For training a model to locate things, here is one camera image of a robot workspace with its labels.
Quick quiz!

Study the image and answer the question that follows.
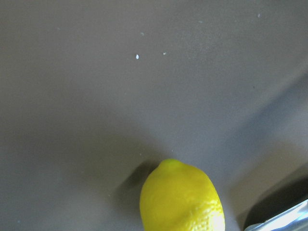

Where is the yellow lemon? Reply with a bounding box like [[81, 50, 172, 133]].
[[140, 159, 226, 231]]

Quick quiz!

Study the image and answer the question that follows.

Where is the metal scoop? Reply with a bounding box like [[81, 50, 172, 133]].
[[244, 200, 308, 231]]

